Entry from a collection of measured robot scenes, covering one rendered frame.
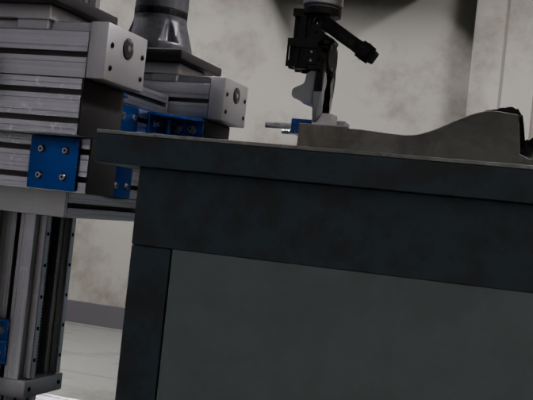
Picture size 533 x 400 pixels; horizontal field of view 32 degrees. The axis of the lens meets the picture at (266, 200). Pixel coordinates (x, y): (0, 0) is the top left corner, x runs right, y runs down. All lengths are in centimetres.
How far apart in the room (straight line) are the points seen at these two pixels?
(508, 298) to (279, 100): 404
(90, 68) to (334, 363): 68
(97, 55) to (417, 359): 74
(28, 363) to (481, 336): 106
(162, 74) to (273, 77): 303
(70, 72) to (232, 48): 364
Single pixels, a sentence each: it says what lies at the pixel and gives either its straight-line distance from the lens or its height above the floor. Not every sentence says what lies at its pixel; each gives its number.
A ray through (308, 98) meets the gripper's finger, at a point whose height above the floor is 94.
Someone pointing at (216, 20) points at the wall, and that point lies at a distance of 519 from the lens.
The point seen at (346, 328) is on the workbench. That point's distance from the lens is 102.
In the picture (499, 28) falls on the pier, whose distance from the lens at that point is 466.
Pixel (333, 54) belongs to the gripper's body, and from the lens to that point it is 175.
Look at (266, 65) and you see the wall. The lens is 503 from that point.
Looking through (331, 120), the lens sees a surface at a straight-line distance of 172.
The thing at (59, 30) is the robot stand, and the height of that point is 98.
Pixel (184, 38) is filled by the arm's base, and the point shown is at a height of 108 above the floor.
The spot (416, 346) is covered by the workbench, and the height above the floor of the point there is 60.
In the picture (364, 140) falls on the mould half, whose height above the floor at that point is 87.
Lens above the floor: 72
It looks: 1 degrees up
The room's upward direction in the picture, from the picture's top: 6 degrees clockwise
